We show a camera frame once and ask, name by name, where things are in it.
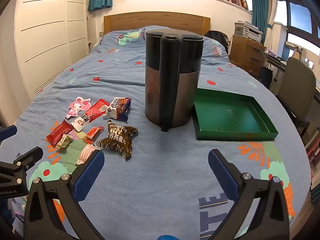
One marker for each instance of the white sheer curtain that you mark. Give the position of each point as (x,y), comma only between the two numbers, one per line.
(271,12)

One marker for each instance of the white wardrobe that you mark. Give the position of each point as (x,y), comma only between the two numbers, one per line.
(45,30)

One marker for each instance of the white printer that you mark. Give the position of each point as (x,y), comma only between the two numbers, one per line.
(247,31)

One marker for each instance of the white brown cookie packet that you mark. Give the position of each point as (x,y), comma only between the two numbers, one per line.
(120,108)

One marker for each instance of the brown oat snack packet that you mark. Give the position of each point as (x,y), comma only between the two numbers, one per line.
(117,140)

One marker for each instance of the purple tissue box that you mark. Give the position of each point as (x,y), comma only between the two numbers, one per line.
(270,52)

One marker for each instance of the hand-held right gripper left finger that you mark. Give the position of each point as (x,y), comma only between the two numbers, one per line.
(90,177)

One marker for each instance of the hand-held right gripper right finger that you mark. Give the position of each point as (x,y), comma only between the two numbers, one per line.
(222,177)

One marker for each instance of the dark framed window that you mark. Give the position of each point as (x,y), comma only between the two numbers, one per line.
(300,15)

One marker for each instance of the desk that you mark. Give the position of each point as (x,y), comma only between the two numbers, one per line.
(277,62)

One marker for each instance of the black shopping bag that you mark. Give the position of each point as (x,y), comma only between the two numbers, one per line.
(266,76)

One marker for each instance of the long red white snack packet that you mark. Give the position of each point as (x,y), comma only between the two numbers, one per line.
(96,110)

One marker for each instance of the printed blue blanket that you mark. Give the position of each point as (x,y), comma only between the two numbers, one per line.
(155,180)

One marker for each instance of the grey chair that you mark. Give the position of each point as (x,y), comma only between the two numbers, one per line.
(297,87)

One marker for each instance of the green tray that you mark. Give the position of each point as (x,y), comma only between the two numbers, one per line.
(230,115)

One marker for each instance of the pink cartoon character packet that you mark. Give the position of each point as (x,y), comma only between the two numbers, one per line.
(77,106)

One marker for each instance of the black backpack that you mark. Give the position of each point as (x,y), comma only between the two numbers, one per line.
(216,38)

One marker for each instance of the black electric kettle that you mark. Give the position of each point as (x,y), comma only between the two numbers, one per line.
(172,80)

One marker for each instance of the small orange candy packet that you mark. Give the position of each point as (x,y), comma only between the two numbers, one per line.
(93,133)

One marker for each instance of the wooden headboard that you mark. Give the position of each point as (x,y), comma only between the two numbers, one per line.
(155,20)

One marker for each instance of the pink striped candy packet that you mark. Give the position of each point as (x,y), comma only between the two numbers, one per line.
(86,153)

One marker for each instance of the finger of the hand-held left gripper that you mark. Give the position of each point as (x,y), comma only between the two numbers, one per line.
(8,132)
(28,156)

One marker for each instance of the small beige candy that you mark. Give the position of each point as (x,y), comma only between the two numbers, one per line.
(63,142)

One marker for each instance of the wooden dresser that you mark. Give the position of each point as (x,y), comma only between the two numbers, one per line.
(246,52)

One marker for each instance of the red square snack packet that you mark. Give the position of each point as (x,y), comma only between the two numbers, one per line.
(58,132)

